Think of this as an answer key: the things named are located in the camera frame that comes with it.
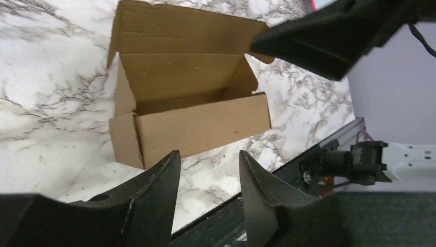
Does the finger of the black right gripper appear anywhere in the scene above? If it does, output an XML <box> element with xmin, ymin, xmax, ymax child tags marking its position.
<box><xmin>250</xmin><ymin>0</ymin><xmax>419</xmax><ymax>80</ymax></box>

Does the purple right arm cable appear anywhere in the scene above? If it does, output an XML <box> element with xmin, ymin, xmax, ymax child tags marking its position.
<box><xmin>355</xmin><ymin>129</ymin><xmax>375</xmax><ymax>144</ymax></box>

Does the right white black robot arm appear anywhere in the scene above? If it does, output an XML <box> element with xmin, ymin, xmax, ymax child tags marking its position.
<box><xmin>250</xmin><ymin>1</ymin><xmax>435</xmax><ymax>186</ymax></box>

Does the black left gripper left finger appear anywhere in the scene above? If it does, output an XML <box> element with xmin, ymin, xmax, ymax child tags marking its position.
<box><xmin>1</xmin><ymin>150</ymin><xmax>181</xmax><ymax>246</ymax></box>

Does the pink framed whiteboard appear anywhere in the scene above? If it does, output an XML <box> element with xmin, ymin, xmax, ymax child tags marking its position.
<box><xmin>310</xmin><ymin>0</ymin><xmax>336</xmax><ymax>11</ymax></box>

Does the brown cardboard box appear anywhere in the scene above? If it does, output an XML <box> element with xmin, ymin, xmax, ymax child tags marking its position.
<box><xmin>107</xmin><ymin>1</ymin><xmax>271</xmax><ymax>169</ymax></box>

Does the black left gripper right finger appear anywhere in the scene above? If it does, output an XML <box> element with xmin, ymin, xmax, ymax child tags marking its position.
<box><xmin>239</xmin><ymin>150</ymin><xmax>435</xmax><ymax>246</ymax></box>

